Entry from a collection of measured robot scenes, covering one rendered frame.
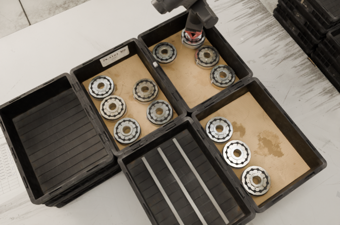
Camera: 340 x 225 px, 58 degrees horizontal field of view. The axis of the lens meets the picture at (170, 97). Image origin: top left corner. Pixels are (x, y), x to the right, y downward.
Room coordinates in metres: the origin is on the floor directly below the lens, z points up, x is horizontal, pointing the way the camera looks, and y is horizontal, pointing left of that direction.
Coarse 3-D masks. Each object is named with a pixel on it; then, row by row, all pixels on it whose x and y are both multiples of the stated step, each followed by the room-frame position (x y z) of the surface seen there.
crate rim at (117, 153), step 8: (128, 40) 0.71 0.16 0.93; (136, 40) 0.70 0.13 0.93; (112, 48) 0.67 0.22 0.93; (96, 56) 0.64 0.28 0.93; (80, 64) 0.61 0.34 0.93; (88, 64) 0.61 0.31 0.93; (152, 64) 0.59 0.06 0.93; (72, 72) 0.57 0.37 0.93; (80, 88) 0.51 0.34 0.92; (168, 88) 0.48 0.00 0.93; (176, 96) 0.45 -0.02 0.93; (88, 104) 0.43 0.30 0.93; (184, 112) 0.39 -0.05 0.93; (96, 120) 0.37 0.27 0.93; (176, 120) 0.36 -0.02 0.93; (160, 128) 0.33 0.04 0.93; (104, 136) 0.31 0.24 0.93; (144, 136) 0.30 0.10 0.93; (112, 144) 0.28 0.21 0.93; (136, 144) 0.28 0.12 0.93; (112, 152) 0.25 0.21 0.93; (120, 152) 0.25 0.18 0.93
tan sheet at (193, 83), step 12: (180, 36) 0.78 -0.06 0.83; (180, 48) 0.72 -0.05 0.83; (180, 60) 0.66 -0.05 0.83; (192, 60) 0.66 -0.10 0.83; (168, 72) 0.61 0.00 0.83; (180, 72) 0.60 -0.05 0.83; (192, 72) 0.60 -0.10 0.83; (204, 72) 0.60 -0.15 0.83; (180, 84) 0.55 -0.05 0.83; (192, 84) 0.54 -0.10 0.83; (204, 84) 0.54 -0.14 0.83; (192, 96) 0.49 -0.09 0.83; (204, 96) 0.49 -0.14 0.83
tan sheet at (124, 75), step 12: (132, 60) 0.67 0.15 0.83; (108, 72) 0.62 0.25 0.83; (120, 72) 0.62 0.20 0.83; (132, 72) 0.61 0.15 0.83; (144, 72) 0.61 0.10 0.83; (84, 84) 0.57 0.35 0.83; (120, 84) 0.56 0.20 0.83; (132, 84) 0.56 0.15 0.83; (120, 96) 0.51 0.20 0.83; (132, 96) 0.50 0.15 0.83; (132, 108) 0.45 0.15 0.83; (144, 108) 0.45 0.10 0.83; (144, 120) 0.40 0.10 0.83; (144, 132) 0.35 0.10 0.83; (120, 144) 0.31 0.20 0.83
